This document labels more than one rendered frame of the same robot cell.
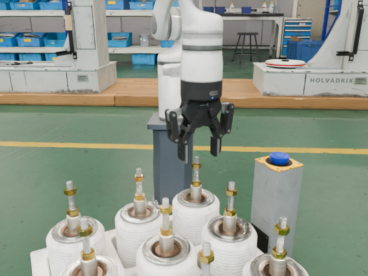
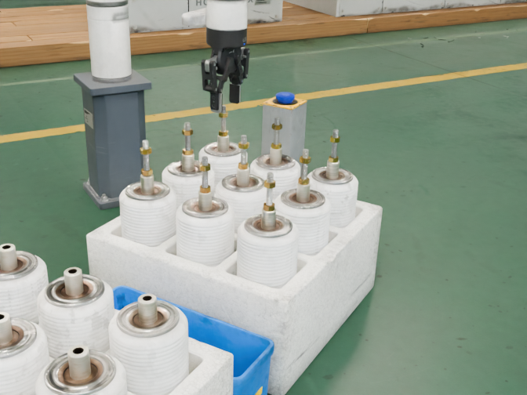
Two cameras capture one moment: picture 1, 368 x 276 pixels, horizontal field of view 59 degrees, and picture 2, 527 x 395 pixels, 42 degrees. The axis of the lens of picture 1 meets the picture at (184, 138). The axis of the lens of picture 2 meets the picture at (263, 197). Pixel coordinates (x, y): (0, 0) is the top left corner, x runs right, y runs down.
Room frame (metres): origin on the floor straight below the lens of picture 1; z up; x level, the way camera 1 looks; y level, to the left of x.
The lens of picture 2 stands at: (-0.52, 0.62, 0.74)
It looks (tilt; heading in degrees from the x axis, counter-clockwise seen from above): 25 degrees down; 326
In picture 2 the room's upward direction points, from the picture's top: 2 degrees clockwise
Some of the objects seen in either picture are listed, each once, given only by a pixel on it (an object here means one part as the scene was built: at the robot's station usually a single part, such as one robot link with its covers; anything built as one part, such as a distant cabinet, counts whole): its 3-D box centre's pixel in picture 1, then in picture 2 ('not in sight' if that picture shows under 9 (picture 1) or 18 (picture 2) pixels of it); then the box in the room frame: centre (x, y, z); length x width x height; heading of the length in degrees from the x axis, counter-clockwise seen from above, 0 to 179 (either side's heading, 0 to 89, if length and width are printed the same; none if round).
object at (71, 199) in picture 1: (72, 202); (146, 161); (0.48, 0.19, 0.30); 0.01 x 0.01 x 0.08
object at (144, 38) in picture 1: (144, 40); not in sight; (5.32, 0.61, 0.35); 0.16 x 0.15 x 0.19; 86
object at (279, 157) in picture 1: (279, 159); (285, 99); (0.62, -0.20, 0.32); 0.04 x 0.04 x 0.02
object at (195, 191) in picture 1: (195, 192); (223, 143); (0.58, -0.02, 0.26); 0.02 x 0.02 x 0.03
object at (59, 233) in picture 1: (75, 229); (147, 190); (0.48, 0.19, 0.25); 0.08 x 0.08 x 0.01
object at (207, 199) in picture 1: (195, 197); (223, 150); (0.58, -0.02, 0.25); 0.08 x 0.08 x 0.01
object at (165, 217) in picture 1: (166, 220); (243, 156); (0.43, 0.03, 0.30); 0.01 x 0.01 x 0.08
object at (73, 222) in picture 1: (74, 223); (147, 183); (0.48, 0.19, 0.26); 0.02 x 0.02 x 0.03
